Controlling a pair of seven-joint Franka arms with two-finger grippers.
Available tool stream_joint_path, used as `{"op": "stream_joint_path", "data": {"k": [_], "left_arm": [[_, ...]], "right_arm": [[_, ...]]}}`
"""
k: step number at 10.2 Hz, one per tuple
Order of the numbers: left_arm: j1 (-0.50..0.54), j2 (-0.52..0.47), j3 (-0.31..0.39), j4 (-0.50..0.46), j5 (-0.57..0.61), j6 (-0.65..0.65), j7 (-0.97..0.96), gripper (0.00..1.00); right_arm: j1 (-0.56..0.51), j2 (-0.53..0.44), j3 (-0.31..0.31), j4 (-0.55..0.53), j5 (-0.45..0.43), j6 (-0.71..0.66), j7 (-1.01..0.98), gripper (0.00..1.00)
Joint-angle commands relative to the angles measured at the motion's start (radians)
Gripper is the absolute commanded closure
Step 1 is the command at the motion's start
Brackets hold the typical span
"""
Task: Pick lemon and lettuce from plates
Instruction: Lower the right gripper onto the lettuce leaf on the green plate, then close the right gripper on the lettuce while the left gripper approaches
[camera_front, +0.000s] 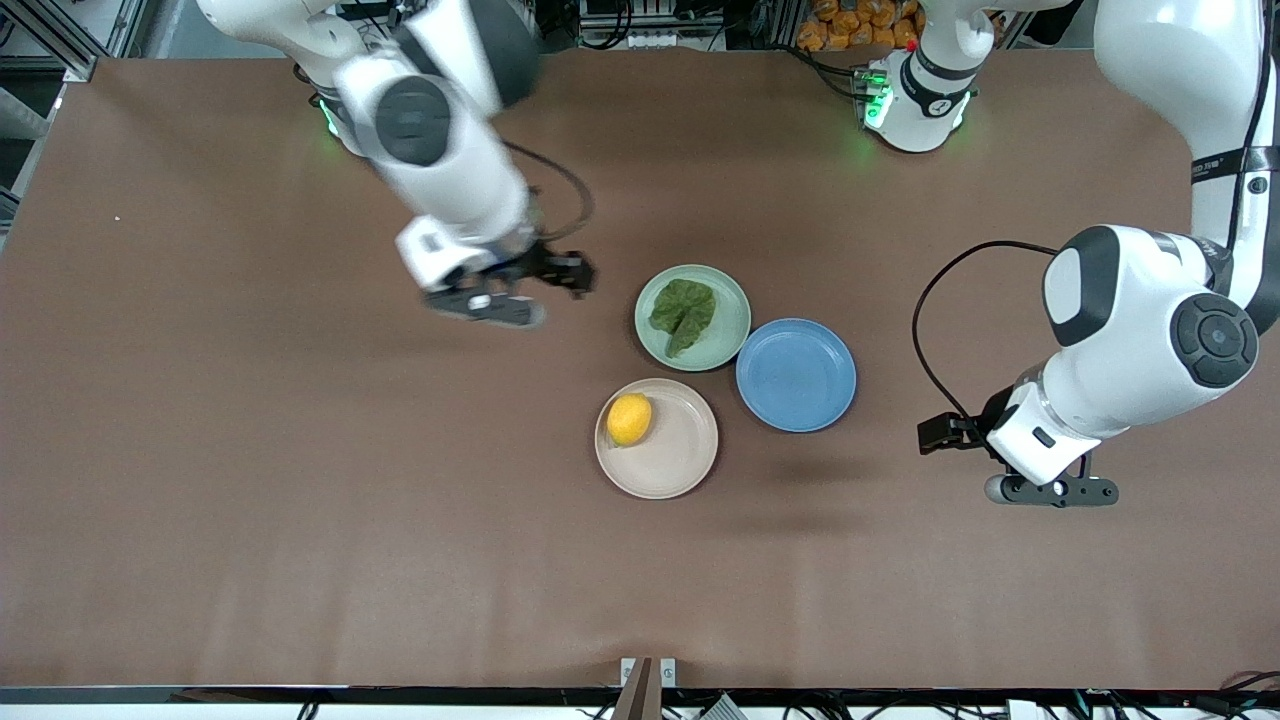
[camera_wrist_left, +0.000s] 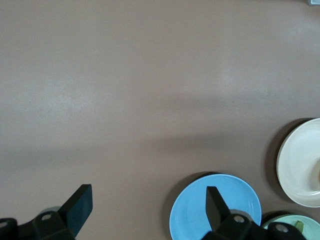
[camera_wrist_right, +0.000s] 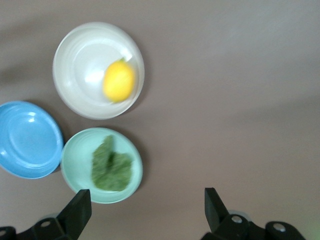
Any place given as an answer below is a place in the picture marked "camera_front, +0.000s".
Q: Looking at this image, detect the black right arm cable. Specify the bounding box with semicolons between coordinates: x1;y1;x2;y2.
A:
500;140;597;247

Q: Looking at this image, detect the green round plate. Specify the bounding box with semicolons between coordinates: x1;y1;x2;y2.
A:
634;264;753;373

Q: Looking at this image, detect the blue round plate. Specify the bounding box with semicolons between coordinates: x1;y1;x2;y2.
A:
736;318;858;434

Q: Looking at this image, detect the bag of orange snacks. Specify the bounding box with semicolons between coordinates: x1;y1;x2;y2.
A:
797;0;926;53

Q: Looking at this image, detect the beige round plate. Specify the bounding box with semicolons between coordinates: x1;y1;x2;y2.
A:
594;378;720;501

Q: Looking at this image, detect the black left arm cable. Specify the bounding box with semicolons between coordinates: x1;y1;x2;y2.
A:
911;240;1061;421

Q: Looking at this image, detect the black base cable bundle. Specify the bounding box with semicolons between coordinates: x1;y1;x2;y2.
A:
790;45;871;101

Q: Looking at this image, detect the aluminium frame profile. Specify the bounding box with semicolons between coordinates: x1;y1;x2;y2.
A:
0;0;101;83

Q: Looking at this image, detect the green lettuce leaf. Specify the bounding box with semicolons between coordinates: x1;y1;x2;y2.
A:
649;279;718;359

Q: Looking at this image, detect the yellow lemon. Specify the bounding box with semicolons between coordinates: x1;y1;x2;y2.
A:
607;393;654;447

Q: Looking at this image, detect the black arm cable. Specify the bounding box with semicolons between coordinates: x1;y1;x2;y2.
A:
500;140;597;247
911;240;1061;421

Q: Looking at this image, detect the metal table edge bracket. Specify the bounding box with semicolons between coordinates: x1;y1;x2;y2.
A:
620;657;678;720

